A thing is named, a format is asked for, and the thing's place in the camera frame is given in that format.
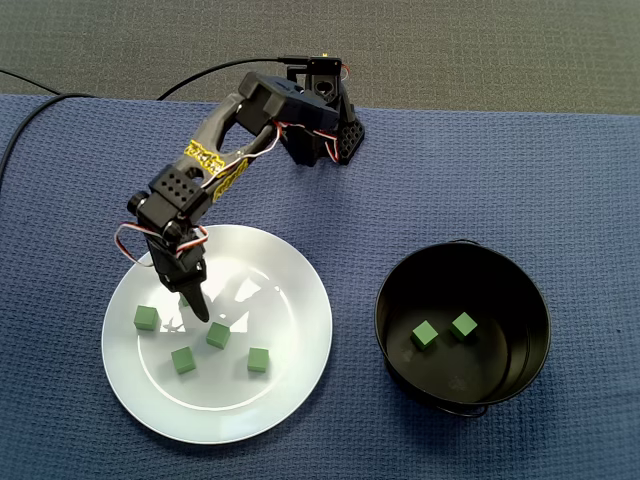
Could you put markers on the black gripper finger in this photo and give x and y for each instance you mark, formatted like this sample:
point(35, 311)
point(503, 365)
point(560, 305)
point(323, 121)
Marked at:
point(199, 302)

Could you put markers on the green cube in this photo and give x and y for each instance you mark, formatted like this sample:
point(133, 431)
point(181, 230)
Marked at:
point(464, 326)
point(184, 301)
point(257, 359)
point(183, 360)
point(146, 318)
point(424, 334)
point(218, 335)

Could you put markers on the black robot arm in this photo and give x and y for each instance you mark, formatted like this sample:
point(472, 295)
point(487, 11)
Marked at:
point(175, 187)

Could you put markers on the white round plate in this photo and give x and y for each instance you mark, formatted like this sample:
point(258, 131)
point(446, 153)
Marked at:
point(225, 400)

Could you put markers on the black metal bucket container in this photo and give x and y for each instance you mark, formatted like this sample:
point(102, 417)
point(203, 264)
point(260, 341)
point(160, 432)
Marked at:
point(520, 350)

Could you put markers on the blue waffle cloth mat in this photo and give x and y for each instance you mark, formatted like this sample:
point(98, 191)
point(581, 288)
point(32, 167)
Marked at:
point(450, 190)

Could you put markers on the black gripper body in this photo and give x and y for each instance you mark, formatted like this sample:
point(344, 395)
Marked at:
point(186, 281)

